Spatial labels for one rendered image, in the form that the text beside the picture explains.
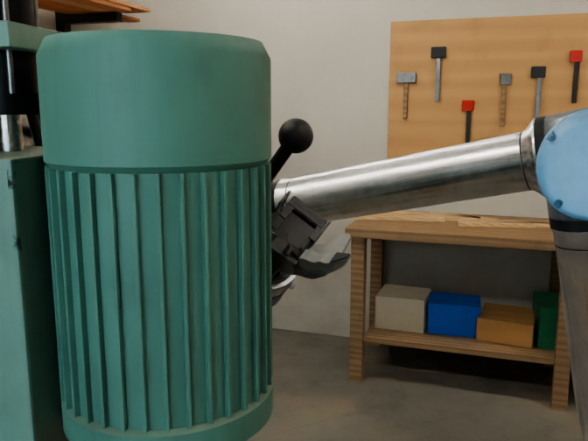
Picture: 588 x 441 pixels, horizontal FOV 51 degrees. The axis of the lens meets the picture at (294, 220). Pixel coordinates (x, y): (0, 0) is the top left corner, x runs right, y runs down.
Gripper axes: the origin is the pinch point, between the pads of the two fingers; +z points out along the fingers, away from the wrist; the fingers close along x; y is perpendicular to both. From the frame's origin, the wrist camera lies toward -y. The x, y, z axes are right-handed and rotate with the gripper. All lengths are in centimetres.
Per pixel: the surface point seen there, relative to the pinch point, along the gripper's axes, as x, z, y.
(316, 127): -39, -255, 179
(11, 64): -23.9, 19.3, -13.2
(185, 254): -3.1, 22.6, -17.6
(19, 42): -23.7, 21.2, -12.1
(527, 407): 137, -218, 99
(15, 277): -12.6, 15.9, -25.1
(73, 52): -16.6, 27.9, -13.1
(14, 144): -21.2, 14.4, -16.8
